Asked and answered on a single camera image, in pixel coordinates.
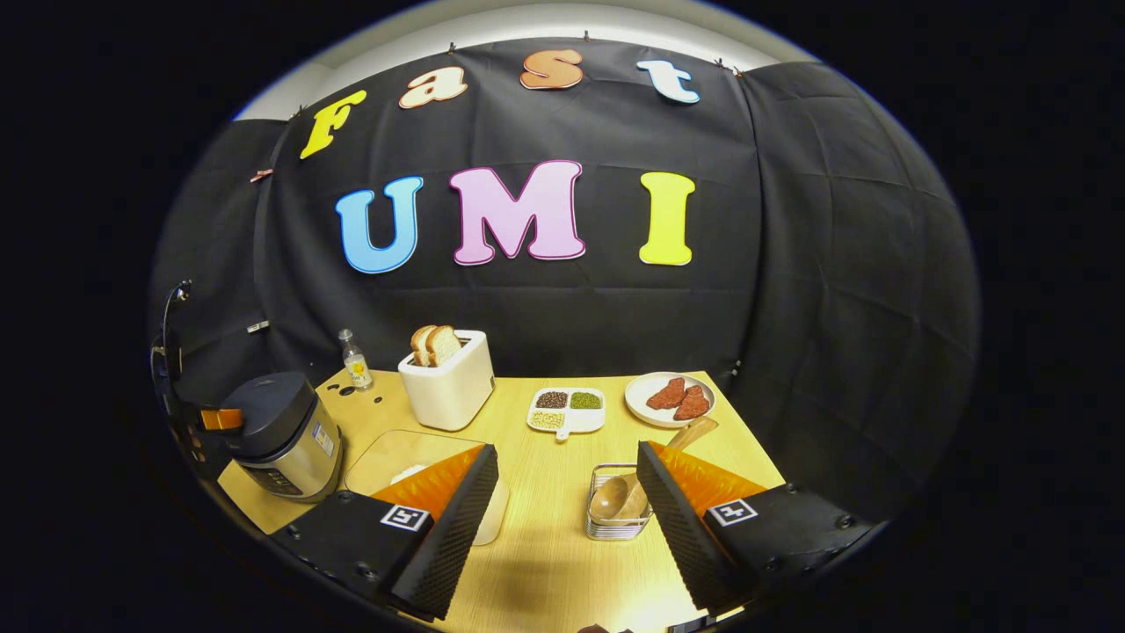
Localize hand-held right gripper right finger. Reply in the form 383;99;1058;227
637;440;877;616

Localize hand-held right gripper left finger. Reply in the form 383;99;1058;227
271;442;500;622

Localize grey silver rice cooker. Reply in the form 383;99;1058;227
220;371;344;503

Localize wooden spoon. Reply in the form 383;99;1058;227
589;416;719;526

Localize metal wire chopstick holder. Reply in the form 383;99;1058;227
585;463;653;541

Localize clear plastic rice container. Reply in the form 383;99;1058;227
345;429;511;547

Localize white toaster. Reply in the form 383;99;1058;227
398;330;496;432

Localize white round plate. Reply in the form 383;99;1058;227
625;372;717;429

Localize small clear glass bottle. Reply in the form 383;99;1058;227
338;329;374;390

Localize white divided dish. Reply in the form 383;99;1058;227
526;387;607;440

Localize black backdrop cloth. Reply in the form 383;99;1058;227
148;37;981;528

